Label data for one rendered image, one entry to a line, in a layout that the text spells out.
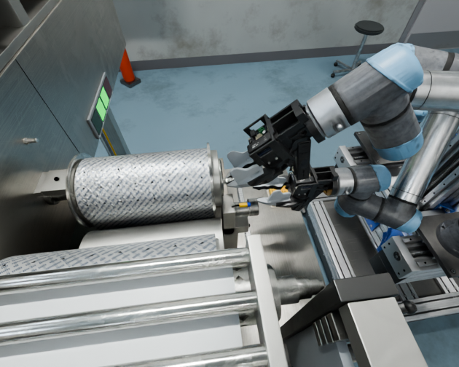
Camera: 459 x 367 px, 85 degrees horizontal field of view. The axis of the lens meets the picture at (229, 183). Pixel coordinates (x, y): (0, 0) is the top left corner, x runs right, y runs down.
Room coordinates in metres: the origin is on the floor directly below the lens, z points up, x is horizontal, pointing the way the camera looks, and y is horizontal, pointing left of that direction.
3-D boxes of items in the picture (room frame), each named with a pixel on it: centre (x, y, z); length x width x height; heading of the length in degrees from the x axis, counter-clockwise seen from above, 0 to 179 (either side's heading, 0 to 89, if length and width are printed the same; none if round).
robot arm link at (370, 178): (0.43, -0.38, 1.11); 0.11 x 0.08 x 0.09; 97
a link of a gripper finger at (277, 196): (0.37, -0.12, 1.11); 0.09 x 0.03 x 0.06; 106
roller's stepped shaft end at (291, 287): (0.08, -0.08, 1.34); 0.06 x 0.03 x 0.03; 97
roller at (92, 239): (0.19, 0.14, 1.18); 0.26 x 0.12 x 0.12; 97
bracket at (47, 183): (0.28, 0.33, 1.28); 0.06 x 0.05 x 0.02; 97
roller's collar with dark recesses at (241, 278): (0.07, -0.02, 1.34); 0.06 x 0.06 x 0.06; 7
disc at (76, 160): (0.29, 0.28, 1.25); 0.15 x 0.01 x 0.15; 7
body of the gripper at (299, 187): (0.41, -0.22, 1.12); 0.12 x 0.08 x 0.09; 97
